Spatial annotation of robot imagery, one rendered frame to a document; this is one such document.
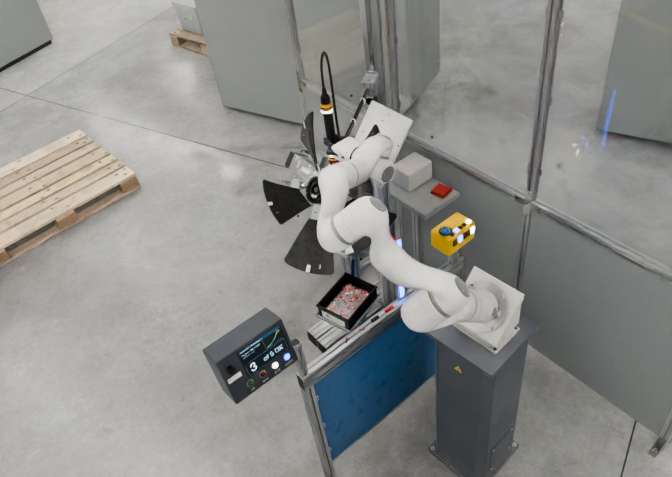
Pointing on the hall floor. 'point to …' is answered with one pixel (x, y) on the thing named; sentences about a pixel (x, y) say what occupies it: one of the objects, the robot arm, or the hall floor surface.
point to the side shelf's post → (418, 238)
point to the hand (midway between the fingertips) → (331, 140)
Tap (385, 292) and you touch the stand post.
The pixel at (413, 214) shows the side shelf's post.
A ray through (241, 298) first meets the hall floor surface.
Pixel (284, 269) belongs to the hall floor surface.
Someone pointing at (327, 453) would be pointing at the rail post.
